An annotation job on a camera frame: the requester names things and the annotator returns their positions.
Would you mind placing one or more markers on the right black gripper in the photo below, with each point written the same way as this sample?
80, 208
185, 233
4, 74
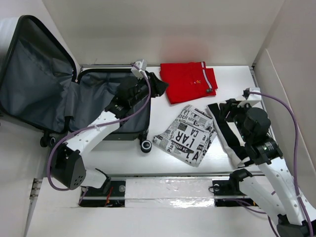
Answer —
234, 103

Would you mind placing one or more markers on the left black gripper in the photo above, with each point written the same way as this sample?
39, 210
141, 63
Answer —
156, 87

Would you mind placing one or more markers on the black and white garment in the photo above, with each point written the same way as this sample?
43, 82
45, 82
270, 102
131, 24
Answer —
230, 139

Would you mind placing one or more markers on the red polo shirt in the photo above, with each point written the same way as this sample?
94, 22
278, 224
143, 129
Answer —
188, 81

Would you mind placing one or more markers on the newspaper print garment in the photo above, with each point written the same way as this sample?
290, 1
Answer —
189, 136

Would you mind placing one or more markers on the black white space suitcase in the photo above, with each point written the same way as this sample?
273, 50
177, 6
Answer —
39, 82

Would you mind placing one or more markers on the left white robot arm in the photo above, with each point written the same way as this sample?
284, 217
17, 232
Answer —
114, 104

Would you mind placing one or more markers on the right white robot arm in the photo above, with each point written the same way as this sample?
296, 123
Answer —
263, 176

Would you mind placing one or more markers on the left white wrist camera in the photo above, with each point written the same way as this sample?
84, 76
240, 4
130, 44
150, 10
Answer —
139, 68

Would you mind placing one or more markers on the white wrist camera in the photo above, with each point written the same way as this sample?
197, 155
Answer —
139, 68
252, 96

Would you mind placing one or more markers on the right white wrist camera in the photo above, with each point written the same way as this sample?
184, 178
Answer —
252, 96

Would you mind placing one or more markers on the aluminium mounting rail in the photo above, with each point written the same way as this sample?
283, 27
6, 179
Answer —
138, 188

